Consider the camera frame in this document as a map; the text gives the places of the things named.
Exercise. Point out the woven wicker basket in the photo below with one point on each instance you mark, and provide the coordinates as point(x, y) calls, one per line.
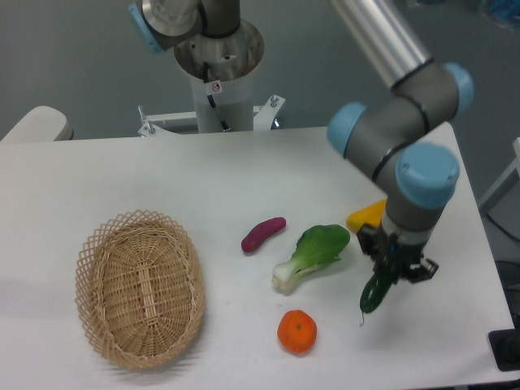
point(140, 292)

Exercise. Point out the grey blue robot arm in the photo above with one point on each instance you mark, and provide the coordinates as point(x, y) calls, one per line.
point(386, 144)

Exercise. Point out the green cucumber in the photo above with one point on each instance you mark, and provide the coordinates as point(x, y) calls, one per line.
point(377, 288)

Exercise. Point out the orange tangerine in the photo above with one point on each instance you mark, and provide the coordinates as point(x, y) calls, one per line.
point(297, 332)

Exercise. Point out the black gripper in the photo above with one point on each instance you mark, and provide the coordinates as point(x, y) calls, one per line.
point(392, 259)

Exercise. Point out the yellow mango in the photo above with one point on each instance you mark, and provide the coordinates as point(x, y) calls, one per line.
point(370, 215)

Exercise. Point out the purple sweet potato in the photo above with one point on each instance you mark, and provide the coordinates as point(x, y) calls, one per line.
point(261, 232)

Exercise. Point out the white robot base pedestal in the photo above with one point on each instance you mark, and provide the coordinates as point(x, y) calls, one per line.
point(221, 73)

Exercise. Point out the white chair seat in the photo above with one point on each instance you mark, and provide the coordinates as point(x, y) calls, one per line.
point(41, 124)

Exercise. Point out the black device at table edge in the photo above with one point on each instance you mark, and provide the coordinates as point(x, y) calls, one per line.
point(505, 348)

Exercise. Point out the green bok choy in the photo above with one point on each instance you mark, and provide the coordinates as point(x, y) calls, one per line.
point(318, 247)

